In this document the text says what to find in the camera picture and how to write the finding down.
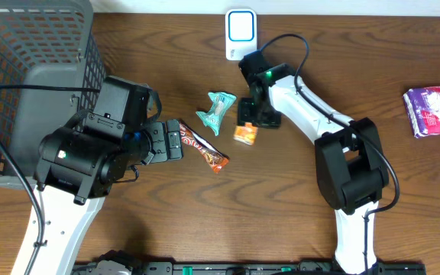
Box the red orange snack bar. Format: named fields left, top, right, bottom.
left=179, top=121, right=229, bottom=173

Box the teal candy packet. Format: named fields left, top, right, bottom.
left=196, top=92, right=237, bottom=136

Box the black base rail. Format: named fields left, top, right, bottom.
left=73, top=260, right=427, bottom=275

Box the white barcode scanner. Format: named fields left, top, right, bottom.
left=225, top=8, right=257, bottom=61

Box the grey plastic mesh basket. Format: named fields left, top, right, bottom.
left=0, top=0, right=106, bottom=185

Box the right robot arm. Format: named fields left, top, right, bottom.
left=238, top=50, right=389, bottom=274

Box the purple snack packet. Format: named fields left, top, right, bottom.
left=403, top=86, right=440, bottom=138

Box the left black cable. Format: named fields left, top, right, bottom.
left=0, top=83, right=101, bottom=275

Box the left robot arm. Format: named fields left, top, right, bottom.
left=11, top=119, right=183, bottom=274

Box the small orange white box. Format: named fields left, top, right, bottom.
left=233, top=122, right=258, bottom=145

